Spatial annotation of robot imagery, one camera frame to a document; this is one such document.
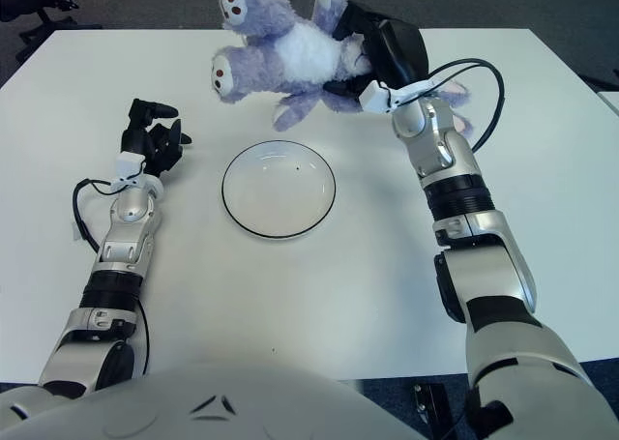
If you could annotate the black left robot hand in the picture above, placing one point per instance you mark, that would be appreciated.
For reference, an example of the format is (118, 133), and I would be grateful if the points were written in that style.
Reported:
(133, 137)

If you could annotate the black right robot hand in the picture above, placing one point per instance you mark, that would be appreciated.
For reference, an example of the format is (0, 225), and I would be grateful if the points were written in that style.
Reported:
(399, 50)

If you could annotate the purple plush bunny doll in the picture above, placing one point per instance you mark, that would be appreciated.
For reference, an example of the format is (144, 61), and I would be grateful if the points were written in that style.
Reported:
(300, 48)

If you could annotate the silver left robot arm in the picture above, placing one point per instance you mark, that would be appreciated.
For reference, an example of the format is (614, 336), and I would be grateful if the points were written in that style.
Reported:
(128, 217)

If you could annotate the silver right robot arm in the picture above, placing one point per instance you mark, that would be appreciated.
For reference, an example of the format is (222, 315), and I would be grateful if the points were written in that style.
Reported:
(488, 275)

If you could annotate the white plate with black rim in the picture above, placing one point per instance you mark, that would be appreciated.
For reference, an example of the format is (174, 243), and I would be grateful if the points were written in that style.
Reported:
(278, 193)

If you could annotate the black office chair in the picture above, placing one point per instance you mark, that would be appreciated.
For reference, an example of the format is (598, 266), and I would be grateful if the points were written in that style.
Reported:
(24, 0)

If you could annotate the black chair base leg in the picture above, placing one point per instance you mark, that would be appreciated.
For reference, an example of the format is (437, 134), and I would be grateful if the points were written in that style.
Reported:
(599, 81)

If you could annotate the white neighbouring table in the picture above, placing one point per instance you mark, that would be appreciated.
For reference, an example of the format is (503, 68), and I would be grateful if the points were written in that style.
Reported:
(610, 102)

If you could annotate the silver robot torso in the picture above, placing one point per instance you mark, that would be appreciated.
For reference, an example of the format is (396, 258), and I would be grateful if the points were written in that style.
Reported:
(217, 406)

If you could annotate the white left wrist mount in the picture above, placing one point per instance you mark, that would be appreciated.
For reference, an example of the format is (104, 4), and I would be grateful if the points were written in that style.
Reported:
(130, 162)

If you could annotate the white wrist mount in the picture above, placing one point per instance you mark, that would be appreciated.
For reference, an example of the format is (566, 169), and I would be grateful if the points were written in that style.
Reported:
(130, 162)
(372, 99)

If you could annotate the white right wrist mount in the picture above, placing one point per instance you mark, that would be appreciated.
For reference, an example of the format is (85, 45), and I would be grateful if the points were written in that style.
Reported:
(372, 99)

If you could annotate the black metal bracket with screws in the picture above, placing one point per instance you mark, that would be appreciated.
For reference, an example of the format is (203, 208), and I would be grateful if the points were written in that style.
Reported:
(429, 406)

